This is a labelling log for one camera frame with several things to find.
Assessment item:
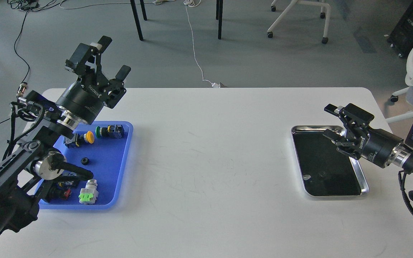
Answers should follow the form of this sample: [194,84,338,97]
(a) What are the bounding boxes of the black equipment rack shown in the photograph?
[387,1,413,58]

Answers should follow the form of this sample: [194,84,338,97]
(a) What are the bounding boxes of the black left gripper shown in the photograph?
[56,36,131,124]

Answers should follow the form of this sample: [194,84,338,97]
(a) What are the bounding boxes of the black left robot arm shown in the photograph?
[0,36,131,235]

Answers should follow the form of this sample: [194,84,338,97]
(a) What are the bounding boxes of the white floor cable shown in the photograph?
[60,0,221,88]

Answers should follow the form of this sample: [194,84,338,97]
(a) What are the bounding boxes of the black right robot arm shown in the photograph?
[323,103,413,215]

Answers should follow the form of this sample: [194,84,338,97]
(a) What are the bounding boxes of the black table legs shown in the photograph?
[130,0,224,41]

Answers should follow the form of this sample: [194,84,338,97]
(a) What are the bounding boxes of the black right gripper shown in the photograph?
[323,103,405,168]

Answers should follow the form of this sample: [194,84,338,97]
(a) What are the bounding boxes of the shiny metal tray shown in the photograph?
[291,125,369,199]

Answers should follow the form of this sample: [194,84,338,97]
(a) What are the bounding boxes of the white chair base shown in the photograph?
[266,0,332,44]

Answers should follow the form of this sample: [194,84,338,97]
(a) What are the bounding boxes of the blue plastic tray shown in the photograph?
[39,121,133,210]

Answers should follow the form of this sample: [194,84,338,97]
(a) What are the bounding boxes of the green push button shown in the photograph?
[95,124,125,139]

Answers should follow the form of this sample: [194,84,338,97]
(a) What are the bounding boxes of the black floor cable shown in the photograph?
[0,0,40,178]

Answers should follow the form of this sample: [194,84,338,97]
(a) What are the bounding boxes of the green and grey switch part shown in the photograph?
[78,178,99,205]

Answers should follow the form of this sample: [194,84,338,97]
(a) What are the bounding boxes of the black ring part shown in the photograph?
[80,157,90,165]

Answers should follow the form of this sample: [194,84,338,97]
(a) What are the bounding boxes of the red push button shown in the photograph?
[43,182,71,203]

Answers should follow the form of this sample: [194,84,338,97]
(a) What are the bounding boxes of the yellow push button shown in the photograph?
[63,131,95,148]

